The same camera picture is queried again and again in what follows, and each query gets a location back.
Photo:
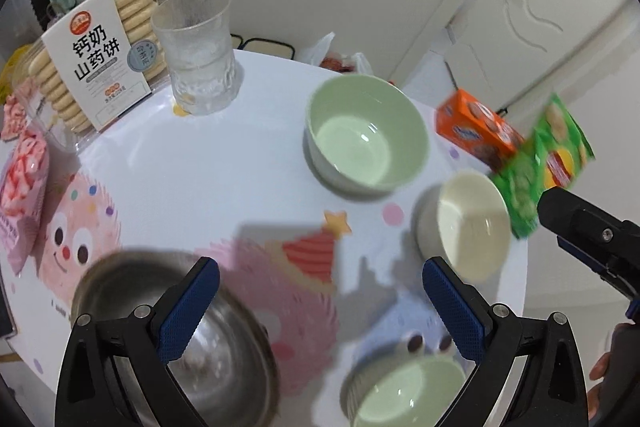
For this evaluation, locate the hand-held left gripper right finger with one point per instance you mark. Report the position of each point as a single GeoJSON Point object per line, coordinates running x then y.
{"type": "Point", "coordinates": [455, 307]}

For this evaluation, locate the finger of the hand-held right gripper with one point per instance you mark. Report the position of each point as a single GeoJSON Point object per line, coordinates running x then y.
{"type": "Point", "coordinates": [575, 214]}
{"type": "Point", "coordinates": [582, 252]}

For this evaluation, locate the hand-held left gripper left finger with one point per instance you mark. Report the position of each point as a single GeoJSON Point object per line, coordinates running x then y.
{"type": "Point", "coordinates": [187, 302]}

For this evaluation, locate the cream white ceramic bowl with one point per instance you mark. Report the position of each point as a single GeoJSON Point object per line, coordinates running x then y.
{"type": "Point", "coordinates": [470, 227]}

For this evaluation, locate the large stainless steel bowl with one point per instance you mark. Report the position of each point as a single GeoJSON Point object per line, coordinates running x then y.
{"type": "Point", "coordinates": [92, 279]}

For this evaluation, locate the green ribbed ceramic bowl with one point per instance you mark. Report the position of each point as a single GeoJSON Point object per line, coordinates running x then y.
{"type": "Point", "coordinates": [405, 399]}
{"type": "Point", "coordinates": [367, 137]}

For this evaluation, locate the person's right hand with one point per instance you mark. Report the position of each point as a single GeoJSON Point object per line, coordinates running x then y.
{"type": "Point", "coordinates": [600, 364]}

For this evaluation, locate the green potato chips bag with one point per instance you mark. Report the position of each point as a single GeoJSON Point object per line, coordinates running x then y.
{"type": "Point", "coordinates": [545, 157]}

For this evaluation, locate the cartoon printed tablecloth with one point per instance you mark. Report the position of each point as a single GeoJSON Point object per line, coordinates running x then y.
{"type": "Point", "coordinates": [225, 187]}

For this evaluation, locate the orange cookie box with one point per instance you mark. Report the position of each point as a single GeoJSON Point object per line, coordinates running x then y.
{"type": "Point", "coordinates": [470, 122]}

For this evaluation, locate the pink strawberry snack bag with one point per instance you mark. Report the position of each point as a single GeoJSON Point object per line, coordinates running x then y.
{"type": "Point", "coordinates": [22, 187]}

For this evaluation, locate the clear glass cup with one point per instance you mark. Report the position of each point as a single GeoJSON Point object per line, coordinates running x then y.
{"type": "Point", "coordinates": [197, 52]}

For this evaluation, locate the clear plastic biscuit box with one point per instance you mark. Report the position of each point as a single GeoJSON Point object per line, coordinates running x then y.
{"type": "Point", "coordinates": [100, 67]}

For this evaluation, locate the small pink snack packet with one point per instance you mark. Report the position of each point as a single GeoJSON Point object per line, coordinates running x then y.
{"type": "Point", "coordinates": [15, 112]}

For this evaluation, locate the white plastic bag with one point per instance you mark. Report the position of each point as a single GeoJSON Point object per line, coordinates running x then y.
{"type": "Point", "coordinates": [320, 52]}

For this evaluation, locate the yellow plastic bag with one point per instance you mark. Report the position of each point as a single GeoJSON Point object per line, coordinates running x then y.
{"type": "Point", "coordinates": [15, 67]}

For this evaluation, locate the black metal frame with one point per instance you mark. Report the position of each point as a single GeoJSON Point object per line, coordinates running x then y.
{"type": "Point", "coordinates": [270, 43]}

